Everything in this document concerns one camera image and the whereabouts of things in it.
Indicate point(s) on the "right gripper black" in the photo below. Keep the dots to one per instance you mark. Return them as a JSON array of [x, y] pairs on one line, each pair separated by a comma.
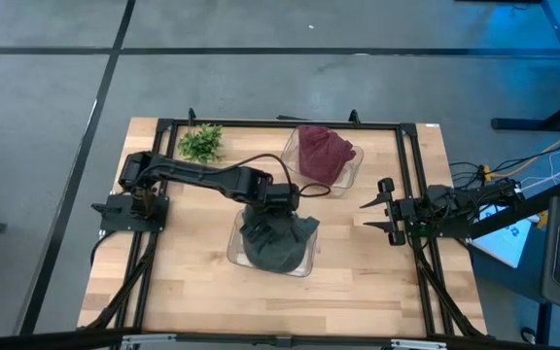
[[404, 214]]

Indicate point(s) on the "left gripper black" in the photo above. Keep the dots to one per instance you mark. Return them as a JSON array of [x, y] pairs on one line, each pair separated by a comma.
[[282, 197]]

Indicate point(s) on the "clear plastic bin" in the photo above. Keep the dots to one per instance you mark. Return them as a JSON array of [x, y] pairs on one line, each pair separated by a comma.
[[234, 253], [348, 180]]

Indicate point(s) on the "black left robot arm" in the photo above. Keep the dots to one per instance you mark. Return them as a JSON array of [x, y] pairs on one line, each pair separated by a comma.
[[202, 175]]

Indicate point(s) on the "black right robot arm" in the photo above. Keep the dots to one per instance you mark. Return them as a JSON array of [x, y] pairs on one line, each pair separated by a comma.
[[474, 199]]

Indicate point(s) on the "small green potted plant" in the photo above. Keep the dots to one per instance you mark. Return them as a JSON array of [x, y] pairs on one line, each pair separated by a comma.
[[202, 143]]

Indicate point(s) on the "white box blue print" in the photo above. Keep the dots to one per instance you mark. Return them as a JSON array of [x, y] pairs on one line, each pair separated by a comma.
[[503, 243]]

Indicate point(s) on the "black desk beam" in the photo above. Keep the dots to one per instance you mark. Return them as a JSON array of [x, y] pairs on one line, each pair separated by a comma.
[[508, 219]]

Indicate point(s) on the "black desk foot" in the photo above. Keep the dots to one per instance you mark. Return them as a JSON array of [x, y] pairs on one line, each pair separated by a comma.
[[528, 124]]

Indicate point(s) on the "black desk pole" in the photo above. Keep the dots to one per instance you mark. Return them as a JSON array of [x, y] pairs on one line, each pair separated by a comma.
[[544, 323]]

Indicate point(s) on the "black aluminium crossbar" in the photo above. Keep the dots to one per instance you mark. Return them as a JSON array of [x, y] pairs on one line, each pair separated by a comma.
[[42, 340]]

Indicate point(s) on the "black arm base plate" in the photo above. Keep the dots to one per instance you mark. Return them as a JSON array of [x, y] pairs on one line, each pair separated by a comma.
[[115, 221], [447, 232]]

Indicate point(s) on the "black frame clamp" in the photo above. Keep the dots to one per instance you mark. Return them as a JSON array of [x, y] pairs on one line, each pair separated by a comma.
[[354, 116], [192, 115]]

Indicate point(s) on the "black aluminium table frame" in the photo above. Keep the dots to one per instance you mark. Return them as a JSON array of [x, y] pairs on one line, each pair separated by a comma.
[[251, 122]]

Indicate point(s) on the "silver frame bracket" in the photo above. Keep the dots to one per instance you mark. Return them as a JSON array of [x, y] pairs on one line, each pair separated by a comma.
[[418, 345], [149, 341]]

